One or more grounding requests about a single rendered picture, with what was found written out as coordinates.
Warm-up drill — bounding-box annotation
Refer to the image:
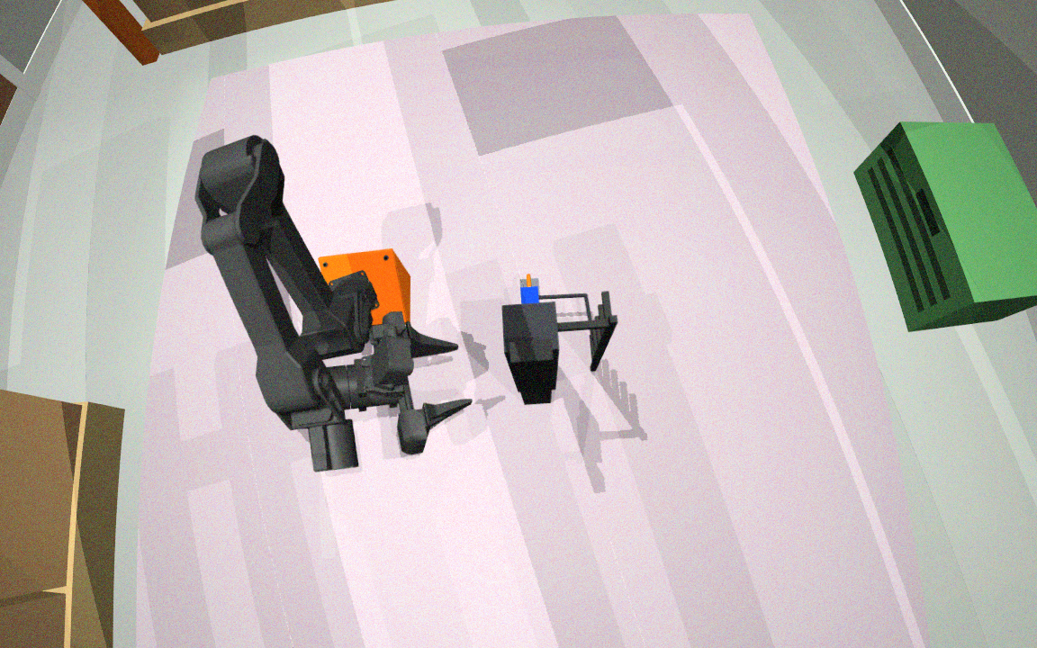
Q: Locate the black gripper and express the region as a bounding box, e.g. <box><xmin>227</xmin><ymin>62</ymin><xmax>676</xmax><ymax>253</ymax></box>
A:
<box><xmin>346</xmin><ymin>310</ymin><xmax>473</xmax><ymax>455</ymax></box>

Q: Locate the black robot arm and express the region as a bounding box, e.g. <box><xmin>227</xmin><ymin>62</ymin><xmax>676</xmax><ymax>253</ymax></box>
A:
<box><xmin>194</xmin><ymin>135</ymin><xmax>414</xmax><ymax>473</ymax></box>

